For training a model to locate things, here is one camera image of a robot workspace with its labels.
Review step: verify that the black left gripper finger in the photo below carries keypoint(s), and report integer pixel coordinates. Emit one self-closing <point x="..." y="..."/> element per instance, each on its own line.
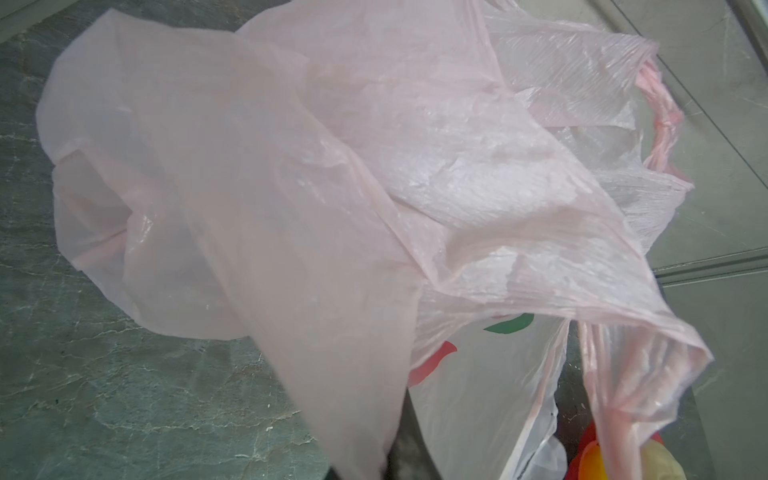
<point x="409" y="458"/>

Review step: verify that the beige fake fruit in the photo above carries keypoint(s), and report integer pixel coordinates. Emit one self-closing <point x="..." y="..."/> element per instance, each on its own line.
<point x="659" y="464"/>

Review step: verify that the pink printed plastic bag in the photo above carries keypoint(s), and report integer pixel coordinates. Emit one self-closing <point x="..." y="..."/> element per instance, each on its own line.
<point x="395" y="200"/>

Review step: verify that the yellow fake lemon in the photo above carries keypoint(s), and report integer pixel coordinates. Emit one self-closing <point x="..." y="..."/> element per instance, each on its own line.
<point x="591" y="465"/>

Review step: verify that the red flower-shaped plate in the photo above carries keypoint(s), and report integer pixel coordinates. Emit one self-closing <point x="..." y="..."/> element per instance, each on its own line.
<point x="589" y="435"/>

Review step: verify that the aluminium frame rail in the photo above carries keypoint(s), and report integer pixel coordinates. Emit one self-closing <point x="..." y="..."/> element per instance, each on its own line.
<point x="735" y="103"/>

